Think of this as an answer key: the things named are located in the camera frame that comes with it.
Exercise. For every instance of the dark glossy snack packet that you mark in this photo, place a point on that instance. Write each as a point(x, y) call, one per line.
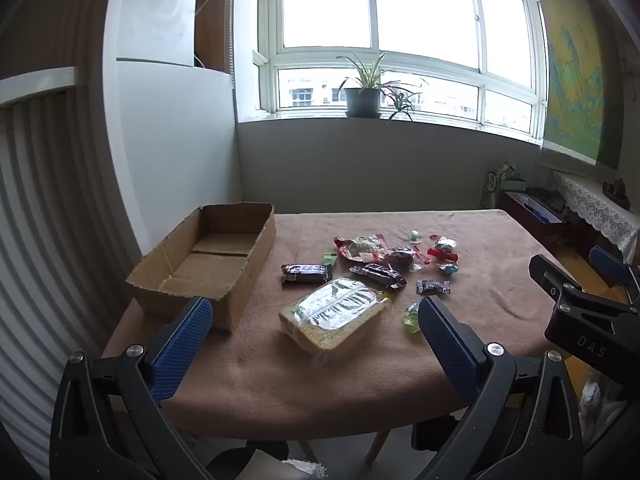
point(377, 275)

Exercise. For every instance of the white ribbed panel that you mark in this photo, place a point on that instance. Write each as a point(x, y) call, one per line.
point(50, 210)

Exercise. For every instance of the red clear dark snack packet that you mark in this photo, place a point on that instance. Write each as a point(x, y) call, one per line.
point(444, 247)

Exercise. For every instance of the green printed bag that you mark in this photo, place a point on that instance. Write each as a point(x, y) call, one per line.
point(492, 185)

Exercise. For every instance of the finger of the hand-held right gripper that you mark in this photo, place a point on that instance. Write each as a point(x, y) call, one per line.
point(607, 265)
point(567, 296)

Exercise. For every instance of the blue wrapped candy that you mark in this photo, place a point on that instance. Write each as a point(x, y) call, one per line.
point(449, 270)

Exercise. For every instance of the wooden table leg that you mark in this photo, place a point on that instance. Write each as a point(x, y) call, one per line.
point(380, 445)

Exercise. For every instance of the flat green packet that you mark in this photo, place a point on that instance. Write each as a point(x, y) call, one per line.
point(328, 259)

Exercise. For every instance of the white cabinet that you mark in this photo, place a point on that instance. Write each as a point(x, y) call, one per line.
point(170, 135)

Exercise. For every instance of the white framed window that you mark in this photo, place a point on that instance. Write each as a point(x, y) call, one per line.
point(374, 35)

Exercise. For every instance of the large clear bread packet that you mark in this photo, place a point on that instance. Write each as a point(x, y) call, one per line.
point(330, 315)

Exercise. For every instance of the dark ornament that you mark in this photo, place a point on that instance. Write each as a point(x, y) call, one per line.
point(617, 190)

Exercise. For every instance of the small green candy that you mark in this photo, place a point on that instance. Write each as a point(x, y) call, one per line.
point(414, 235)

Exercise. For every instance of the potted spider plant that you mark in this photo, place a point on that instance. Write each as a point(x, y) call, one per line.
point(362, 102)

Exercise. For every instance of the dark wooden cabinet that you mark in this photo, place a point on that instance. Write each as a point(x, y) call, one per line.
point(530, 220)

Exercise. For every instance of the dark chocolate bar packet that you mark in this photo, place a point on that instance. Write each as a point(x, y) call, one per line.
point(305, 273)

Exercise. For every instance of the red clear jujube packet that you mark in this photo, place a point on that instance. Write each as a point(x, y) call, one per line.
point(402, 258)

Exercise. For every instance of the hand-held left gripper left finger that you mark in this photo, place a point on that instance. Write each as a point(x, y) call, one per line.
point(182, 345)

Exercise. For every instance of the cardboard box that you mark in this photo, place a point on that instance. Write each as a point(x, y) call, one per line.
point(215, 265)

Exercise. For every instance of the small dark candy packet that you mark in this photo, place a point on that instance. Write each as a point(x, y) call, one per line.
point(432, 287)

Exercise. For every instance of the white lace cloth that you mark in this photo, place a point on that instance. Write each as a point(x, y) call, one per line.
point(595, 205)

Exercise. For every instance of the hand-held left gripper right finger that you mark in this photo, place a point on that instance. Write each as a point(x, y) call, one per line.
point(445, 345)

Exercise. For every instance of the person's right hand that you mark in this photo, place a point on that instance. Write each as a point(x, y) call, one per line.
point(592, 397)

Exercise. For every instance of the wall map poster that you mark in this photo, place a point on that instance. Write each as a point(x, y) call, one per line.
point(575, 85)

